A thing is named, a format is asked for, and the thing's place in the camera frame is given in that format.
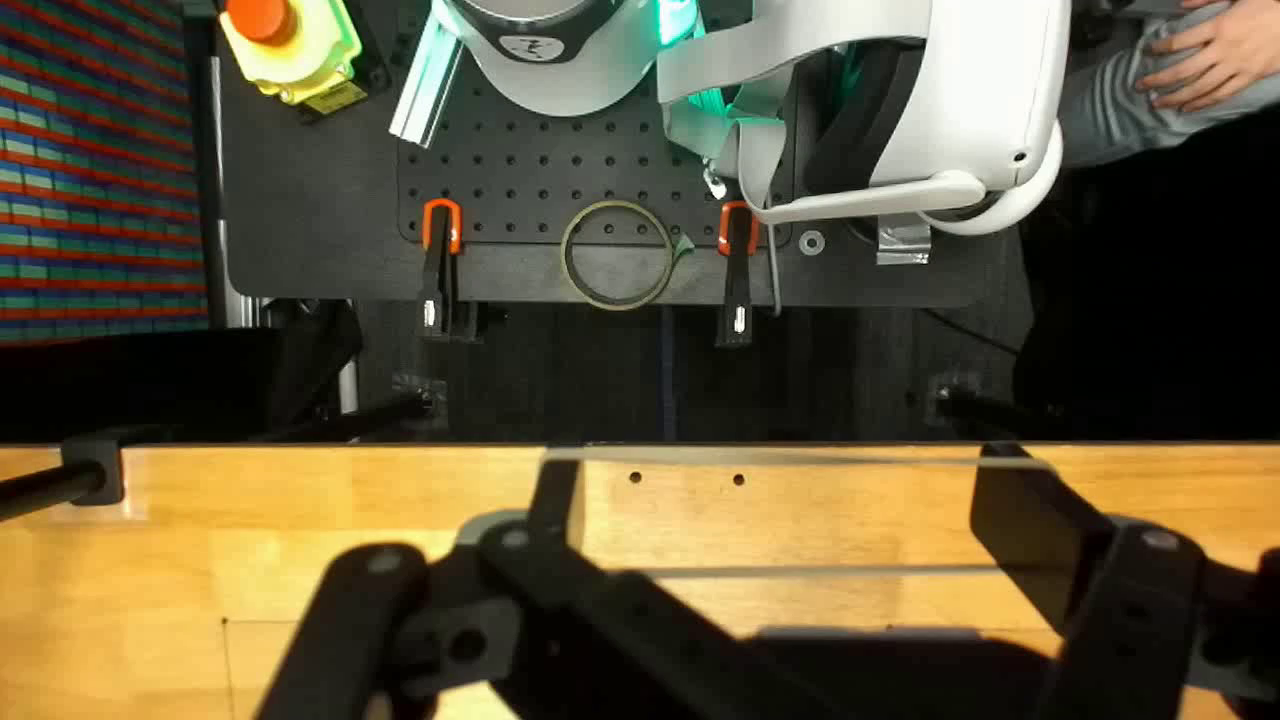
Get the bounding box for orange-handled black clamp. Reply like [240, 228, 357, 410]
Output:
[416, 192, 479, 345]
[712, 196, 766, 354]

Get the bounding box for short aluminium profile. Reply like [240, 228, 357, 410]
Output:
[384, 21, 469, 152]

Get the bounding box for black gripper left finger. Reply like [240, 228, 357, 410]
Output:
[250, 455, 817, 720]

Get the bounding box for small metal bracket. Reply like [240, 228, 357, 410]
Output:
[870, 214, 934, 268]

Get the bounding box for person's bare hand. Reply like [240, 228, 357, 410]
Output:
[1137, 0, 1280, 121]

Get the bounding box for forearm in grey sleeve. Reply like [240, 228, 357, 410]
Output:
[1055, 0, 1280, 170]

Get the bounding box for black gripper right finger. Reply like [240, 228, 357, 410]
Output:
[969, 440, 1280, 720]

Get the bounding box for white VR headset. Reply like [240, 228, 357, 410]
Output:
[652, 0, 1076, 241]

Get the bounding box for colourful striped pattern board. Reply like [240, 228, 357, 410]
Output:
[0, 0, 211, 352]

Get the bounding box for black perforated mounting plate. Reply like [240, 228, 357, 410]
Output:
[215, 50, 1033, 311]

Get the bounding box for yellow emergency stop button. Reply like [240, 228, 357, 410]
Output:
[215, 0, 368, 121]

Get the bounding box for black rod with clamp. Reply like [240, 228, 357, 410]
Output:
[0, 434, 126, 528]

